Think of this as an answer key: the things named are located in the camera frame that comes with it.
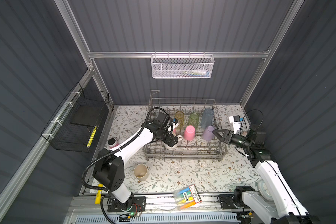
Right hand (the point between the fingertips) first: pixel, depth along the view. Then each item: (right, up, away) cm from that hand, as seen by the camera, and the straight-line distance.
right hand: (216, 133), depth 72 cm
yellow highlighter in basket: (-64, -1, -3) cm, 64 cm away
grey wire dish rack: (-7, -13, +18) cm, 24 cm away
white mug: (-18, -5, +15) cm, 24 cm away
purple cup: (0, -3, +17) cm, 17 cm away
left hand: (-24, -4, +13) cm, 27 cm away
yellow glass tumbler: (-18, +10, +22) cm, 30 cm away
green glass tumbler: (-8, +7, +24) cm, 26 cm away
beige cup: (-42, -24, +11) cm, 50 cm away
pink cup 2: (-12, -2, +17) cm, 20 cm away
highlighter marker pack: (-15, -35, +2) cm, 38 cm away
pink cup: (-22, +1, +2) cm, 22 cm away
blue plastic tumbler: (+1, +7, +24) cm, 25 cm away
